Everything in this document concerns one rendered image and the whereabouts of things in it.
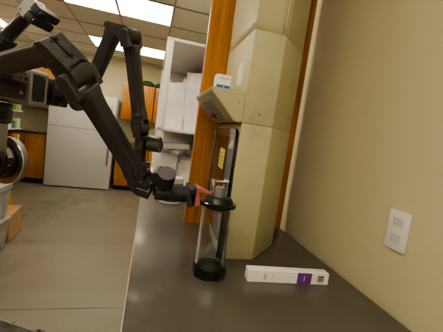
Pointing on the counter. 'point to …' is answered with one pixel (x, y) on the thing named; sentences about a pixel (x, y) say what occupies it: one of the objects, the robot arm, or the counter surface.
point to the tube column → (271, 20)
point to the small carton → (220, 80)
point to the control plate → (212, 110)
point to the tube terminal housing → (260, 137)
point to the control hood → (225, 103)
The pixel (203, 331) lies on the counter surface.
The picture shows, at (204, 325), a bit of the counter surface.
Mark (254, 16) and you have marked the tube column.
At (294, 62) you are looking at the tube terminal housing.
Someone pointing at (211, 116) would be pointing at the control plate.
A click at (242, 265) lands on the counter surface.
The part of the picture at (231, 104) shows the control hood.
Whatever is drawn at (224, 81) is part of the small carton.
